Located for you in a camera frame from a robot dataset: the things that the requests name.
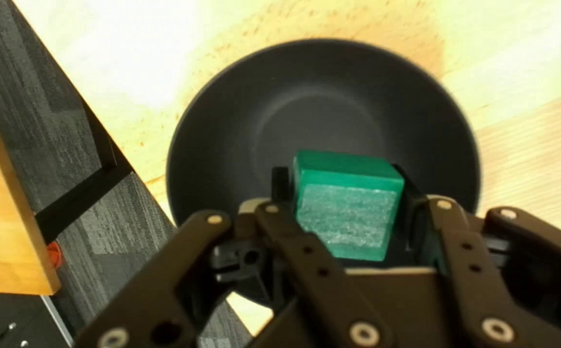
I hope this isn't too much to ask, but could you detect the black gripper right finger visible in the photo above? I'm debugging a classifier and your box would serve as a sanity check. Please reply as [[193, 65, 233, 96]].
[[388, 169, 561, 348]]

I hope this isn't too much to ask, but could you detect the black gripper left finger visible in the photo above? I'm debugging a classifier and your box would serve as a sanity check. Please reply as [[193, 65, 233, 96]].
[[73, 165, 394, 348]]

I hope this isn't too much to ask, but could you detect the green wooden block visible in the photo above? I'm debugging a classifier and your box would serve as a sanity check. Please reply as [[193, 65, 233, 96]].
[[289, 150, 405, 266]]

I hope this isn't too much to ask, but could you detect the black bowl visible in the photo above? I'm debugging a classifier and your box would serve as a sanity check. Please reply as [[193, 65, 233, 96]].
[[163, 38, 483, 318]]

